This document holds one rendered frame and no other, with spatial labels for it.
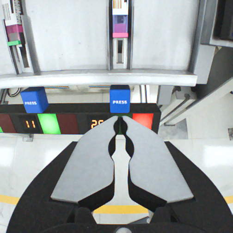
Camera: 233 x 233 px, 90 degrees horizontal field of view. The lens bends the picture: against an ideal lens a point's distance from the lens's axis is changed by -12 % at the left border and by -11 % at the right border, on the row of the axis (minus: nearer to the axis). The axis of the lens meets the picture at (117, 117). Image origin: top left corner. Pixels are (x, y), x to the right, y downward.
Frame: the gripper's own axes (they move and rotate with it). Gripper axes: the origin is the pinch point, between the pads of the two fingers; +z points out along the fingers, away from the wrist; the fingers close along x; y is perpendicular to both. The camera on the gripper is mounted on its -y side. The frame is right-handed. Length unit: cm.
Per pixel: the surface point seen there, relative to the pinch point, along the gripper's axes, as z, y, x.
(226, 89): 26.2, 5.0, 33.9
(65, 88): 68, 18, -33
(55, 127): 5.8, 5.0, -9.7
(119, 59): 6.4, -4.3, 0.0
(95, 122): 5.9, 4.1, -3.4
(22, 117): 5.9, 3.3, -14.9
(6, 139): 54, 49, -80
